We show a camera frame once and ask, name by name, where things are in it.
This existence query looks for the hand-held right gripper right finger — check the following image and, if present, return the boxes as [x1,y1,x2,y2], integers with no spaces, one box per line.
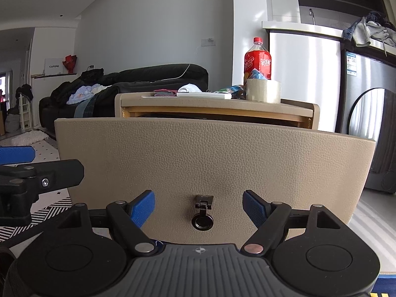
[240,190,342,254]

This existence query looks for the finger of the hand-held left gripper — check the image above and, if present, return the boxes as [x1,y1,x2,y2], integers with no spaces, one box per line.
[0,159,85,196]
[0,146,35,164]

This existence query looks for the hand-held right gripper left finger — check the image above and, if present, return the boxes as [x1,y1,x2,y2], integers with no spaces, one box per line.
[56,190,156,254]

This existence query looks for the beige drawer with ring knob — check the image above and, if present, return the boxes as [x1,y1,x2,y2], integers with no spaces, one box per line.
[54,118,376,246]

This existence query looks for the white fluffy mat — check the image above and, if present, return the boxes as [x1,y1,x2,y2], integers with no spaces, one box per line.
[8,130,50,147]

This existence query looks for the black white patterned rug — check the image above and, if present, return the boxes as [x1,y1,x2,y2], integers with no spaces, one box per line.
[0,136,73,245]

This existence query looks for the white bag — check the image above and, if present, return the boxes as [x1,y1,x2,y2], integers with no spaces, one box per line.
[5,113,22,134]

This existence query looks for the white ladder rack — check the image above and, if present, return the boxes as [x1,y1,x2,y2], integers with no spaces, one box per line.
[19,93,33,130]

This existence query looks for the blue jeans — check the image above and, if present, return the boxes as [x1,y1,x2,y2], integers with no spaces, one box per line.
[74,103,90,119]

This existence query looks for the dark plaid cloth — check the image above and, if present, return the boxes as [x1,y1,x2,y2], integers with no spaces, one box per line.
[85,94,116,119]

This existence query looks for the light blue shirt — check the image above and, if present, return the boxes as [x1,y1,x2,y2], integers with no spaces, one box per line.
[66,86,93,105]

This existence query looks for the white garment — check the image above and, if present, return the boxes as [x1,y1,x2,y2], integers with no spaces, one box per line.
[90,83,112,95]

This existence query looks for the white cardboard box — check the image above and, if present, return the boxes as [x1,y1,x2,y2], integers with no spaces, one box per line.
[44,58,67,76]

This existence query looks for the black jacket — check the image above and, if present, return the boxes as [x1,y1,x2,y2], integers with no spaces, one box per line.
[51,68,105,99]

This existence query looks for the red flower bouquet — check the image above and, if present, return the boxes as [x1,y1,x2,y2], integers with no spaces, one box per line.
[63,55,78,74]

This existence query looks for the beige leather nightstand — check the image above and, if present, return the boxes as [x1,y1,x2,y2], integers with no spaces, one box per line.
[114,93,321,130]

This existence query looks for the clear packing tape roll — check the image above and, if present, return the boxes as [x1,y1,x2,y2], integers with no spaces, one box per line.
[246,79,282,104]

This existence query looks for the green blue snack packet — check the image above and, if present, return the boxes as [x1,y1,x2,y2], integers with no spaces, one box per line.
[213,85,248,99]

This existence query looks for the white remote control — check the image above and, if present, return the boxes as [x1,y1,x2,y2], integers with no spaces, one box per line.
[177,92,232,100]

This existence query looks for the black leather sofa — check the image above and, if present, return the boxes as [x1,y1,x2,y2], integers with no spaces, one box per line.
[39,64,209,130]

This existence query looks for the white cabinet door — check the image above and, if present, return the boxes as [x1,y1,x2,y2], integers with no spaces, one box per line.
[269,31,341,134]

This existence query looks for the silver washing machine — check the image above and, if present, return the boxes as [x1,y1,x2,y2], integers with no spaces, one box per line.
[340,49,396,194]

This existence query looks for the red soda bottle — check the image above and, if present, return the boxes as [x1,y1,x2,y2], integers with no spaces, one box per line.
[244,37,272,81]

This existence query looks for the washing machine label sticker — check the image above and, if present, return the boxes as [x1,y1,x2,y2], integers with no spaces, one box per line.
[346,53,357,76]

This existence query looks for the white countertop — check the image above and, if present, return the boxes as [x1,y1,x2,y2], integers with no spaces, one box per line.
[262,21,396,57]

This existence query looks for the pile of grey blue clothes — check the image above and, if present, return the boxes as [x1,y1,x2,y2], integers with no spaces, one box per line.
[343,11,396,57]

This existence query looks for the beige curtain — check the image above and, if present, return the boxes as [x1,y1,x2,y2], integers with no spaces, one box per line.
[381,0,396,31]

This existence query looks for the white charging cable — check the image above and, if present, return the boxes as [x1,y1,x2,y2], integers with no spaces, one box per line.
[176,63,191,81]

